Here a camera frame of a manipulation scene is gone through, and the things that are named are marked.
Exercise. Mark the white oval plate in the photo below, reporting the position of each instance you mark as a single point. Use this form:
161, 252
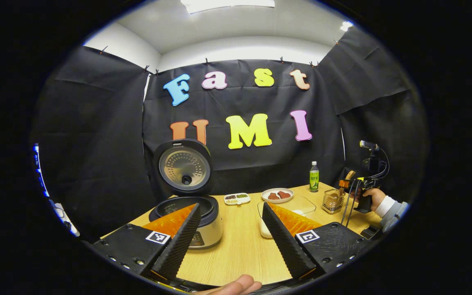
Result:
266, 198

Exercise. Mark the long ceiling light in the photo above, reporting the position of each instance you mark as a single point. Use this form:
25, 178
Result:
228, 4

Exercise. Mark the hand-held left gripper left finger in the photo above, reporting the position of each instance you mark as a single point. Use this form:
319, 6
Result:
176, 246

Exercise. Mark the green label drink bottle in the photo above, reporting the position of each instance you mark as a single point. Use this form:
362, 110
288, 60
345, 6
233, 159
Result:
314, 180

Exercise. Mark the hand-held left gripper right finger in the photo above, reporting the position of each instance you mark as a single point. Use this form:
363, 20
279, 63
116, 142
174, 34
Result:
285, 246

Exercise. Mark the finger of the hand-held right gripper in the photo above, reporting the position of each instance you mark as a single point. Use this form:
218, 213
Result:
346, 184

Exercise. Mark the black backdrop cloth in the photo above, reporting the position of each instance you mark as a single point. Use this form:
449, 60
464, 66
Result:
260, 164

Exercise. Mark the white divided condiment dish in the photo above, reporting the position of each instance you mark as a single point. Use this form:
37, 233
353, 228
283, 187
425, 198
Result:
237, 198

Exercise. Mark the wooden spoon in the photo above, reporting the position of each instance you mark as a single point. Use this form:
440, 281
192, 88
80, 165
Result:
350, 175

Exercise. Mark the small ceiling light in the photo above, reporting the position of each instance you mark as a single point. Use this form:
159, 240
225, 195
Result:
346, 26

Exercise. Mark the dark grey rice cooker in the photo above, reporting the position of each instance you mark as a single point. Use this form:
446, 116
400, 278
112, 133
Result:
184, 166

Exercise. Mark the small black block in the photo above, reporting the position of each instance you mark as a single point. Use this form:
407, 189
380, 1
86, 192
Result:
371, 232

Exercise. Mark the brown meat piece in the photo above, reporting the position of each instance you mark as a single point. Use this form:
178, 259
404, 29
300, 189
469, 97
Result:
285, 194
273, 196

